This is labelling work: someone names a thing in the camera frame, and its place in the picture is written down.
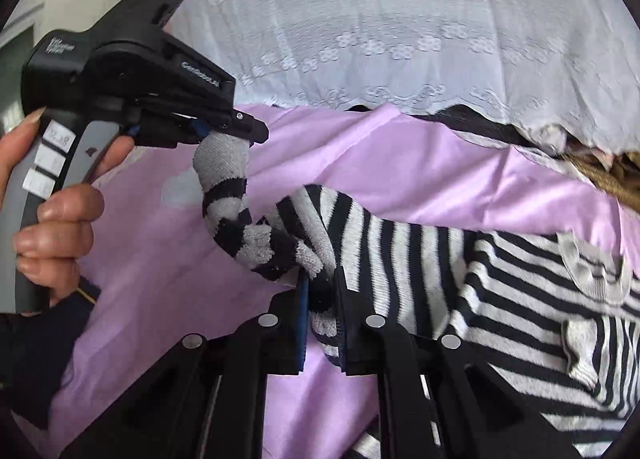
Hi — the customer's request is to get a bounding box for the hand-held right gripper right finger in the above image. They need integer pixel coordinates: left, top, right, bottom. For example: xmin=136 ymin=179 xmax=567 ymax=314
xmin=332 ymin=266 xmax=583 ymax=459

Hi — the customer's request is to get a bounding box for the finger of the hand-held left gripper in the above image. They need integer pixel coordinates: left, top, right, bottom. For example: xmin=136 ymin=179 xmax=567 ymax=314
xmin=147 ymin=97 xmax=269 ymax=144
xmin=130 ymin=120 xmax=207 ymax=148

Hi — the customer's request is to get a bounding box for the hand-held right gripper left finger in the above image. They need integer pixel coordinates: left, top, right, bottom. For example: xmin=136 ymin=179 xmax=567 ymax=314
xmin=57 ymin=274 xmax=313 ymax=459

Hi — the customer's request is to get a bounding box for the black and white striped sweater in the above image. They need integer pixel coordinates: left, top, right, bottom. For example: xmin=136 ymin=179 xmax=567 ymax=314
xmin=194 ymin=131 xmax=640 ymax=459

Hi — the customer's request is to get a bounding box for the person's left forearm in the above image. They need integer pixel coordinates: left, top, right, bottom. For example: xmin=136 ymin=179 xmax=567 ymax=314
xmin=0 ymin=278 xmax=102 ymax=432

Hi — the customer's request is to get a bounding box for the person's left hand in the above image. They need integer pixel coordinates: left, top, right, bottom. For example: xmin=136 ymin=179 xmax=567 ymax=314
xmin=0 ymin=108 xmax=136 ymax=315

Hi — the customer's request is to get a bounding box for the purple bed sheet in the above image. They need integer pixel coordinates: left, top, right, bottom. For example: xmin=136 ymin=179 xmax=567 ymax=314
xmin=47 ymin=104 xmax=632 ymax=459

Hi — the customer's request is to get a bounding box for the white lace cloth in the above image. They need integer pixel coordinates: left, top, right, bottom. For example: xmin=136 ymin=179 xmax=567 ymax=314
xmin=165 ymin=0 xmax=640 ymax=156

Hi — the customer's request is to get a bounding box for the dark cloth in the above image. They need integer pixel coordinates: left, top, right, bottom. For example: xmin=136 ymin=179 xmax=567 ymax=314
xmin=345 ymin=103 xmax=518 ymax=142

